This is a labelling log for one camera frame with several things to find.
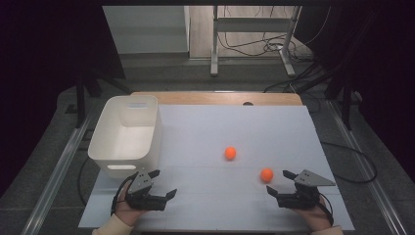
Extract short curved black cable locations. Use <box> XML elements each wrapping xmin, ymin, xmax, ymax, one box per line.
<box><xmin>76</xmin><ymin>156</ymin><xmax>91</xmax><ymax>207</ymax></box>

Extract person's right hand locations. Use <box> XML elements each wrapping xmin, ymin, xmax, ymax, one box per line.
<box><xmin>292</xmin><ymin>195</ymin><xmax>334</xmax><ymax>233</ymax></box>

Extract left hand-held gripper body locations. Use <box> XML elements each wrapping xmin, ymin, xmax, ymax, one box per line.
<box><xmin>125</xmin><ymin>170</ymin><xmax>168</xmax><ymax>212</ymax></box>

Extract black stand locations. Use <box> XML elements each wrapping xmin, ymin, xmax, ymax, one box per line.
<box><xmin>65</xmin><ymin>70</ymin><xmax>131</xmax><ymax>129</ymax></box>
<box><xmin>324</xmin><ymin>70</ymin><xmax>363</xmax><ymax>131</ymax></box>

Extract white plastic bin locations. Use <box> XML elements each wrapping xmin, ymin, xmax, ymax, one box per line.
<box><xmin>87</xmin><ymin>94</ymin><xmax>163</xmax><ymax>180</ymax></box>

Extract orange ball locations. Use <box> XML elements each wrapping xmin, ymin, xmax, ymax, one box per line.
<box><xmin>223</xmin><ymin>146</ymin><xmax>237</xmax><ymax>162</ymax></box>
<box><xmin>259</xmin><ymin>167</ymin><xmax>274</xmax><ymax>183</ymax></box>

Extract person's left hand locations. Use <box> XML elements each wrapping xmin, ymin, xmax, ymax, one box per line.
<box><xmin>114</xmin><ymin>182</ymin><xmax>148</xmax><ymax>227</ymax></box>

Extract thick black floor cables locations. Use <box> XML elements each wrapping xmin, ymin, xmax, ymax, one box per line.
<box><xmin>263</xmin><ymin>62</ymin><xmax>331</xmax><ymax>94</ymax></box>

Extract white metal stand frame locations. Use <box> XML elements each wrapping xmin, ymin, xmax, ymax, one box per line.
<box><xmin>209</xmin><ymin>5</ymin><xmax>302</xmax><ymax>78</ymax></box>

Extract tangle of thin black cables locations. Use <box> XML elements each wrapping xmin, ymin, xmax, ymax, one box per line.
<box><xmin>217</xmin><ymin>5</ymin><xmax>314</xmax><ymax>62</ymax></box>

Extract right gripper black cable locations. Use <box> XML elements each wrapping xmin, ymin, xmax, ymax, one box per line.
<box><xmin>317</xmin><ymin>192</ymin><xmax>336</xmax><ymax>227</ymax></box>

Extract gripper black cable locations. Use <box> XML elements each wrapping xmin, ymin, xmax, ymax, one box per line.
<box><xmin>111</xmin><ymin>171</ymin><xmax>140</xmax><ymax>216</ymax></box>
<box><xmin>317</xmin><ymin>192</ymin><xmax>336</xmax><ymax>227</ymax></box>

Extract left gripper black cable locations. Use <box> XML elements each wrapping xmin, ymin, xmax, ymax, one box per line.
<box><xmin>111</xmin><ymin>171</ymin><xmax>140</xmax><ymax>216</ymax></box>

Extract dark curtain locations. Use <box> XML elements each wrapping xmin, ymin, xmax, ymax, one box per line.
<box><xmin>295</xmin><ymin>0</ymin><xmax>415</xmax><ymax>184</ymax></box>
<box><xmin>0</xmin><ymin>0</ymin><xmax>125</xmax><ymax>197</ymax></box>

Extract long looped black cable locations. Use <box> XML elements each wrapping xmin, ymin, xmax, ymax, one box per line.
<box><xmin>321</xmin><ymin>140</ymin><xmax>379</xmax><ymax>184</ymax></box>

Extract aluminium rail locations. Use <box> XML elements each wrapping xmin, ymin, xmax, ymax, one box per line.
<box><xmin>327</xmin><ymin>100</ymin><xmax>410</xmax><ymax>235</ymax></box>
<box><xmin>20</xmin><ymin>116</ymin><xmax>94</xmax><ymax>235</ymax></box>

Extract wooden table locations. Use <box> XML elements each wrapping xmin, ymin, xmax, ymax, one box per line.
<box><xmin>130</xmin><ymin>91</ymin><xmax>303</xmax><ymax>106</ymax></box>

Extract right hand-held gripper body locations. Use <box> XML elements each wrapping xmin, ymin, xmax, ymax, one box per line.
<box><xmin>276</xmin><ymin>168</ymin><xmax>337</xmax><ymax>211</ymax></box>

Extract white cabinet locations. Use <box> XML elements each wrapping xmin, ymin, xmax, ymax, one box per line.
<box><xmin>102</xmin><ymin>5</ymin><xmax>191</xmax><ymax>55</ymax></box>

